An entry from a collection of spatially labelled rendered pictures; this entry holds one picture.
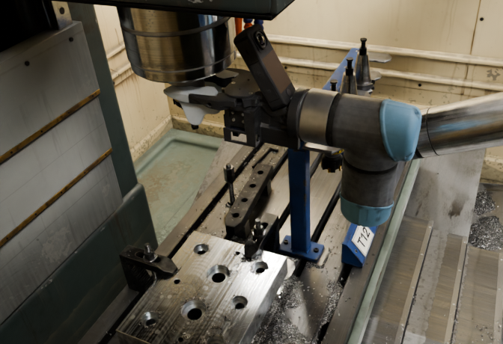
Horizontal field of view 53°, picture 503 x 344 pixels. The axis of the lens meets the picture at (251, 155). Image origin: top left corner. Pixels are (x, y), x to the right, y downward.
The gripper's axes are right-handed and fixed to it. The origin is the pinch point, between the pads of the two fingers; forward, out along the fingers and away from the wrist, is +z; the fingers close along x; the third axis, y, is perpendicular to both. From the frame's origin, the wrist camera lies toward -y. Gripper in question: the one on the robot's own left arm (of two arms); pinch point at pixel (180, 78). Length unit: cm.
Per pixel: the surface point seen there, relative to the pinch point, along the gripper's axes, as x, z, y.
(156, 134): 88, 79, 81
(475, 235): 70, -50, 78
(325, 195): 44, -10, 54
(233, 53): 1.0, -8.8, -5.0
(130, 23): -7.7, 1.1, -11.4
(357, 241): 26, -24, 49
